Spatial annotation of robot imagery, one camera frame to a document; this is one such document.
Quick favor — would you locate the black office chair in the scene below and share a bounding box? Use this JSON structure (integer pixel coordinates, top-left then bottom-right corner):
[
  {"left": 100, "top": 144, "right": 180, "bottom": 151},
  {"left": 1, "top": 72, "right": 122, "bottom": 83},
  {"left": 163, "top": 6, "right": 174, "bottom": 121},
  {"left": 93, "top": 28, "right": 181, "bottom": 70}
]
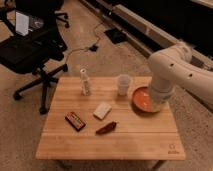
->
[{"left": 0, "top": 7, "right": 68, "bottom": 114}]

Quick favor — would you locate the red chili pepper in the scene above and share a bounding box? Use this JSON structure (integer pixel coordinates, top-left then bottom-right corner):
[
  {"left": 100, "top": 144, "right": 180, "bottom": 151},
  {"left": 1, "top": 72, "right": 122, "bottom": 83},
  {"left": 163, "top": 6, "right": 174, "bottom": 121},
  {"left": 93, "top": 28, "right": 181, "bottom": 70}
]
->
[{"left": 96, "top": 122, "right": 117, "bottom": 135}]

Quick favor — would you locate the black floor mat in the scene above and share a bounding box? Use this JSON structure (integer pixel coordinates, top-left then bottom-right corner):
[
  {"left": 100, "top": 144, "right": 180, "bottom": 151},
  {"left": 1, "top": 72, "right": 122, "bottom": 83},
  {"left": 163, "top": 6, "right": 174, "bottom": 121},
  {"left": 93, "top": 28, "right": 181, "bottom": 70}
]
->
[{"left": 105, "top": 28, "right": 126, "bottom": 44}]

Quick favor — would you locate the small clear bottle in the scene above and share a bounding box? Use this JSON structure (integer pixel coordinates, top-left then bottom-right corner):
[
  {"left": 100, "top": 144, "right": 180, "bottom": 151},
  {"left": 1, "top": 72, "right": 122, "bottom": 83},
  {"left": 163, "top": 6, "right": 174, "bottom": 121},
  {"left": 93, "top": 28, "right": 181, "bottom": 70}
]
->
[{"left": 80, "top": 68, "right": 90, "bottom": 96}]

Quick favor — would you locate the white paper sheet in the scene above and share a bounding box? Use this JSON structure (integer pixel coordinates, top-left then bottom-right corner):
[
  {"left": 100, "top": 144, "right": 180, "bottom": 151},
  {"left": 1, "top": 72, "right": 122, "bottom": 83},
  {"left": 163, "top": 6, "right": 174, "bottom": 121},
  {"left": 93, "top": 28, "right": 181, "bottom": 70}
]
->
[{"left": 15, "top": 11, "right": 29, "bottom": 36}]

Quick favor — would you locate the grey floor cable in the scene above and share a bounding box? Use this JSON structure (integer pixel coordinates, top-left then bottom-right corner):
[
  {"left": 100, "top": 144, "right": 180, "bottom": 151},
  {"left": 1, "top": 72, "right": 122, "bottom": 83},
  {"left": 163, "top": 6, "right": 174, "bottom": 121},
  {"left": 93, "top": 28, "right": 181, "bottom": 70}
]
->
[{"left": 65, "top": 23, "right": 106, "bottom": 65}]

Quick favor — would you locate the orange ceramic bowl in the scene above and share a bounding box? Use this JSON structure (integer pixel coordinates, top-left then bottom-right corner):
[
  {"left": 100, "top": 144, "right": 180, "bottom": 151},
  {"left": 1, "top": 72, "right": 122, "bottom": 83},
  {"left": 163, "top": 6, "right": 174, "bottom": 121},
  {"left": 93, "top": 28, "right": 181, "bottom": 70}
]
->
[{"left": 132, "top": 87, "right": 164, "bottom": 113}]

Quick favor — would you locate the translucent plastic cup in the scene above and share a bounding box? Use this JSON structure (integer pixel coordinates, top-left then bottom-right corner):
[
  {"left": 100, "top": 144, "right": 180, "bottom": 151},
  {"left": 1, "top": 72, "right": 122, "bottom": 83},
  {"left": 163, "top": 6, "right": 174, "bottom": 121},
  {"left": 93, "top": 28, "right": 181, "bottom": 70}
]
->
[{"left": 117, "top": 74, "right": 131, "bottom": 96}]

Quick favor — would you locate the black power adapter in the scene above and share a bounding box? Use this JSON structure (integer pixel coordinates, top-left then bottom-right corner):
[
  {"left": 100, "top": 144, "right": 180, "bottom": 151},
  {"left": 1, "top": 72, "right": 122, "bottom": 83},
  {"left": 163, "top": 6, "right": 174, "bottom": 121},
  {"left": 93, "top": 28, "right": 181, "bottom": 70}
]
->
[{"left": 89, "top": 45, "right": 98, "bottom": 52}]

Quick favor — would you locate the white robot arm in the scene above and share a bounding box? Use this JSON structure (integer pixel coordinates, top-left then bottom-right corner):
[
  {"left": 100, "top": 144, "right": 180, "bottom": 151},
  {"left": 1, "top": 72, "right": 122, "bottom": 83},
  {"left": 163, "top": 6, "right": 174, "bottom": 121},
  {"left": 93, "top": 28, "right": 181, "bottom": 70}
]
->
[{"left": 148, "top": 42, "right": 213, "bottom": 112}]

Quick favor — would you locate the white soap bar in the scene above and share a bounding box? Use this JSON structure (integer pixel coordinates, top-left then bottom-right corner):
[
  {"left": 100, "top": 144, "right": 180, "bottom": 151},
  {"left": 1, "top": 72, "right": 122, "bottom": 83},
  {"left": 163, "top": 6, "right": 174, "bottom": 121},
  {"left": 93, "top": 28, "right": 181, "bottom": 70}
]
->
[{"left": 93, "top": 102, "right": 112, "bottom": 120}]

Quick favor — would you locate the red black small box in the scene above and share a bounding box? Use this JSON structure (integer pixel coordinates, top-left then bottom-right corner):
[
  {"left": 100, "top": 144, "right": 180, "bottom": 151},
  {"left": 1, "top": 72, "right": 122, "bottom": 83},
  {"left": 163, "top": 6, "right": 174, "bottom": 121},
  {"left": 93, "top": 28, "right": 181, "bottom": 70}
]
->
[{"left": 65, "top": 112, "right": 86, "bottom": 131}]

